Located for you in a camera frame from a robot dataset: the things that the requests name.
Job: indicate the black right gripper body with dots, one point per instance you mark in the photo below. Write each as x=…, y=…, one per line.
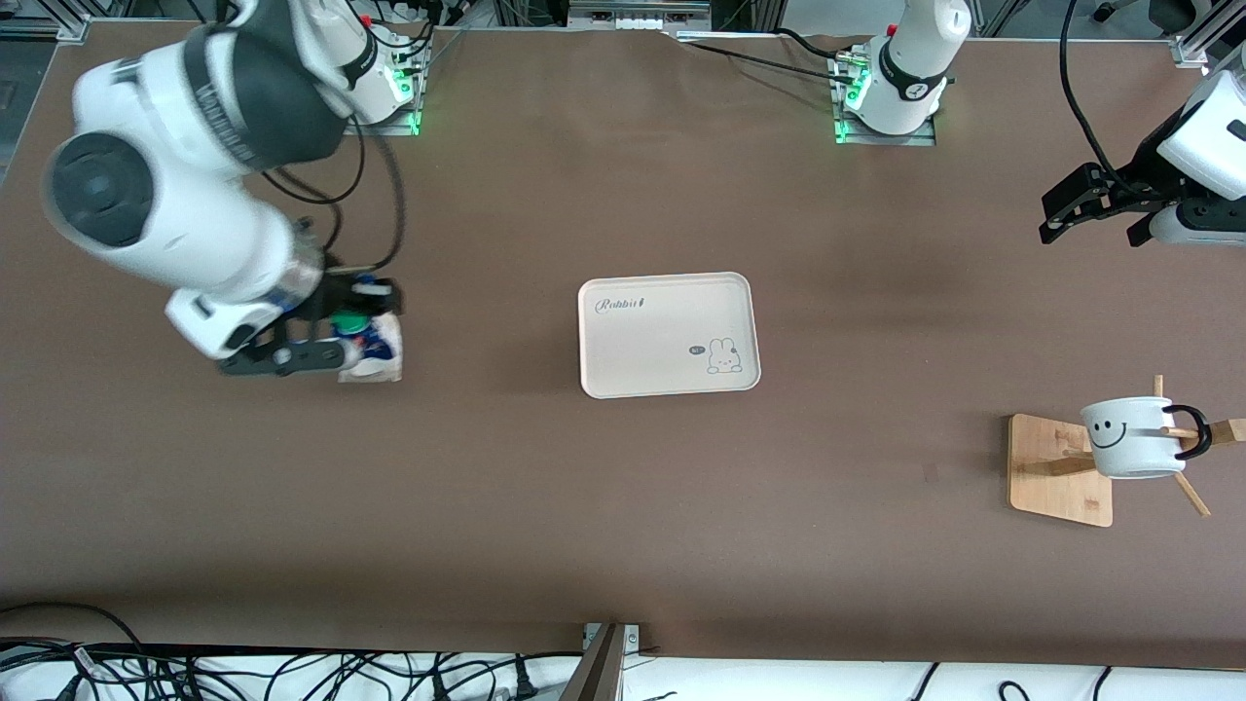
x=340, y=292

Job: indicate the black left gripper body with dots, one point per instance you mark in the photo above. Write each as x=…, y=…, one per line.
x=1135, y=179

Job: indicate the blue white milk carton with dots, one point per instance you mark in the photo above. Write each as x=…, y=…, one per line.
x=382, y=358

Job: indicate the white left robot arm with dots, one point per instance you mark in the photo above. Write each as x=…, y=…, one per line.
x=1212, y=136

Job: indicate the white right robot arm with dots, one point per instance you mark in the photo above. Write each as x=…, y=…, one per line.
x=185, y=224

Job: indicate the wooden mug rack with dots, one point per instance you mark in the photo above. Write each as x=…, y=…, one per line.
x=1046, y=487

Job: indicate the cream rabbit print tray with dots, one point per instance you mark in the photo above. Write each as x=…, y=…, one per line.
x=672, y=331

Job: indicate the grey device with sockets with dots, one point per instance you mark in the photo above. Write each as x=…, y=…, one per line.
x=638, y=12

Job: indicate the white flat strip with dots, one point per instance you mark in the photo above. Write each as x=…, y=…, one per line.
x=725, y=37

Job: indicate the aluminium frame corner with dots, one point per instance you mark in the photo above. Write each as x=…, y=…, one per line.
x=73, y=27
x=1192, y=54

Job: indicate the aluminium left arm base plate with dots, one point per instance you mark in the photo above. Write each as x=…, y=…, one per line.
x=925, y=138

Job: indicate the aluminium right arm base plate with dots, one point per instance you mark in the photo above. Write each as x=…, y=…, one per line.
x=404, y=107

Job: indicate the aluminium profile bracket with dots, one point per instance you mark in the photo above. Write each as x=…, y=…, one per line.
x=604, y=672

